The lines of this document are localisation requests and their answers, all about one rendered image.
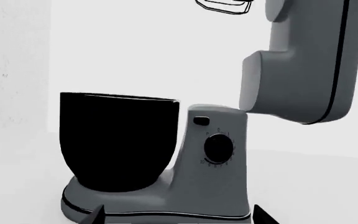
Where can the black release button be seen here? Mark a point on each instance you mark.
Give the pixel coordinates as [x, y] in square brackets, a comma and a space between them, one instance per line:
[201, 120]

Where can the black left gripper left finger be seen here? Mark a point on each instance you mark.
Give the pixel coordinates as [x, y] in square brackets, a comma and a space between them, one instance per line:
[95, 217]

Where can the black mixing bowl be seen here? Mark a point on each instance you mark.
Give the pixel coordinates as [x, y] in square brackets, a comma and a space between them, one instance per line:
[117, 142]

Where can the black speed dial knob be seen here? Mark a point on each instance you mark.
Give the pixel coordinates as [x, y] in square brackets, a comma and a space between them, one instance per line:
[218, 149]

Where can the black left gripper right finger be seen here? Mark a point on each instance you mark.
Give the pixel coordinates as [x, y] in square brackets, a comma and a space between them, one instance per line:
[263, 215]

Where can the grey stand mixer head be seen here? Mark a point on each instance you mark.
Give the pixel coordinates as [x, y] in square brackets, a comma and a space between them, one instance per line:
[303, 70]

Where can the grey stand mixer base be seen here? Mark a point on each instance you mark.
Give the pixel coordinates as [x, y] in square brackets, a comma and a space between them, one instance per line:
[216, 186]

